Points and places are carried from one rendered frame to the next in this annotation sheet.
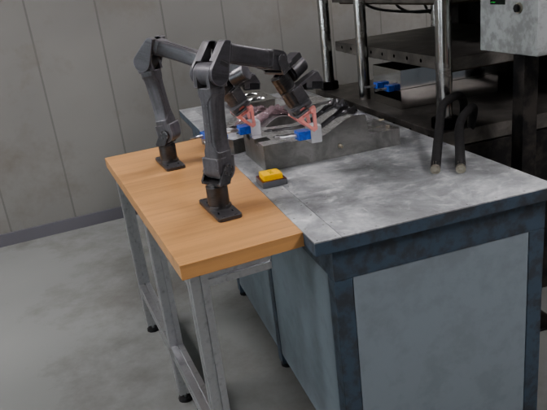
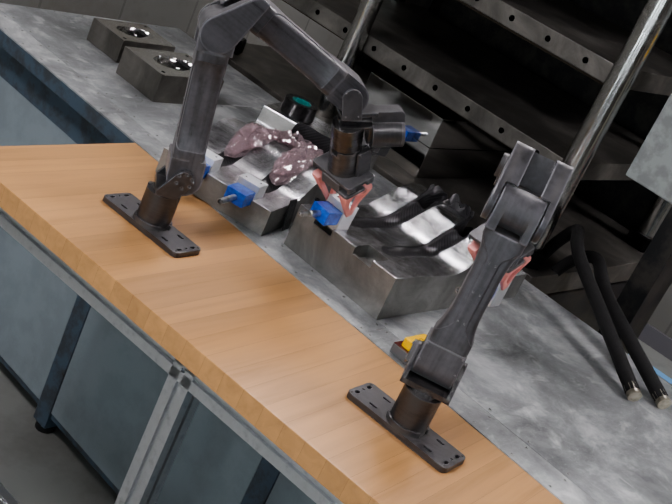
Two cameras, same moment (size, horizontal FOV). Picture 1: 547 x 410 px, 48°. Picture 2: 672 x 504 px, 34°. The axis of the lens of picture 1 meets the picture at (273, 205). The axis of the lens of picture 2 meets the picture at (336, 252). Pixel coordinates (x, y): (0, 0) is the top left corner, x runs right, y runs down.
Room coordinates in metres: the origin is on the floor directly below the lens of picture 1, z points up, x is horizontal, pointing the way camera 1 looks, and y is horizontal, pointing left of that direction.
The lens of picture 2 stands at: (0.68, 1.31, 1.62)
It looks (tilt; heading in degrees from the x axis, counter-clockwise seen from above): 22 degrees down; 319
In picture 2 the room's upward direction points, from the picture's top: 25 degrees clockwise
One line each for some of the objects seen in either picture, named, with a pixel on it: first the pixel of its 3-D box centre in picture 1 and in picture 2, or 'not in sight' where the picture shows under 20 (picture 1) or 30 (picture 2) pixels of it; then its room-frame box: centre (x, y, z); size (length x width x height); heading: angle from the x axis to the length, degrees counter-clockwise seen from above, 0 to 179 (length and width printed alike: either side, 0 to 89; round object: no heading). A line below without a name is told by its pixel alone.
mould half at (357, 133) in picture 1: (319, 131); (419, 244); (2.16, -0.20, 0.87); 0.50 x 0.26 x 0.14; 105
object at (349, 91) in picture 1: (444, 98); (430, 155); (2.96, -0.89, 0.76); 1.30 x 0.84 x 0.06; 15
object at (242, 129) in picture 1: (241, 129); (322, 213); (2.15, 0.08, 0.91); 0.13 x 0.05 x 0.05; 105
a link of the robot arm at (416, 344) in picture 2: (216, 173); (431, 371); (1.67, 0.15, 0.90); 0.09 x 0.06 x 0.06; 44
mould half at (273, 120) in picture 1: (268, 121); (275, 161); (2.48, -0.02, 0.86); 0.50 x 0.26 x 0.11; 122
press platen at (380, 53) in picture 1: (452, 42); (477, 77); (2.98, -0.94, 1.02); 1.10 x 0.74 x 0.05; 15
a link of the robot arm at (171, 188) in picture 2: (168, 136); (175, 176); (2.23, 0.35, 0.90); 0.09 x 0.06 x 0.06; 158
